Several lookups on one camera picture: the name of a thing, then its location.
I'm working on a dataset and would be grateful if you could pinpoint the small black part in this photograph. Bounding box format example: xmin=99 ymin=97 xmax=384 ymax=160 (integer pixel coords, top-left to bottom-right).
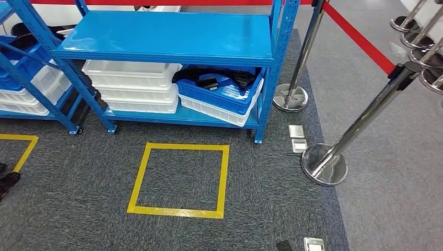
xmin=197 ymin=77 xmax=219 ymax=92

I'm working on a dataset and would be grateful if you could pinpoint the black curved part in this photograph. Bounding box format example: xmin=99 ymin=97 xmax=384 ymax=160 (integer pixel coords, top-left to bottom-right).
xmin=231 ymin=71 xmax=258 ymax=90
xmin=172 ymin=66 xmax=208 ymax=85

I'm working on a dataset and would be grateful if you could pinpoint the blue metal shelf rack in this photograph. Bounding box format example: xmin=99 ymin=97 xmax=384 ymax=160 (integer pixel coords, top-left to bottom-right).
xmin=0 ymin=0 xmax=84 ymax=135
xmin=7 ymin=0 xmax=302 ymax=144

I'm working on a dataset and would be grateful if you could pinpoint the blue plastic crate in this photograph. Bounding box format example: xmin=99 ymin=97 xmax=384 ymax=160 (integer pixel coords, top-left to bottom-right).
xmin=0 ymin=43 xmax=53 ymax=92
xmin=176 ymin=65 xmax=266 ymax=116

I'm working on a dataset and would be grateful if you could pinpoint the chrome barrier stanchion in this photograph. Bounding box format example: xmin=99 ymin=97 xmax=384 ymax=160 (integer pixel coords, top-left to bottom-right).
xmin=272 ymin=0 xmax=326 ymax=113
xmin=401 ymin=7 xmax=443 ymax=49
xmin=418 ymin=67 xmax=443 ymax=96
xmin=301 ymin=61 xmax=424 ymax=187
xmin=409 ymin=36 xmax=443 ymax=69
xmin=390 ymin=0 xmax=428 ymax=33

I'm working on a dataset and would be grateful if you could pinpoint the metal floor socket plate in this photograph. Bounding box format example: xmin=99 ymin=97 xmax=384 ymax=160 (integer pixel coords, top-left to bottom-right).
xmin=304 ymin=237 xmax=325 ymax=251
xmin=289 ymin=124 xmax=305 ymax=139
xmin=292 ymin=138 xmax=308 ymax=154

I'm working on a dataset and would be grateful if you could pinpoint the yellow floor tape square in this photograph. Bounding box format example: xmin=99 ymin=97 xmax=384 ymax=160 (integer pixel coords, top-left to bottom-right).
xmin=0 ymin=134 xmax=39 ymax=173
xmin=127 ymin=142 xmax=230 ymax=220

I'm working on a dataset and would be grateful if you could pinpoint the white car body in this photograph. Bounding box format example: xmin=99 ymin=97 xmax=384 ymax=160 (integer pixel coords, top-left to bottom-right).
xmin=5 ymin=0 xmax=182 ymax=36

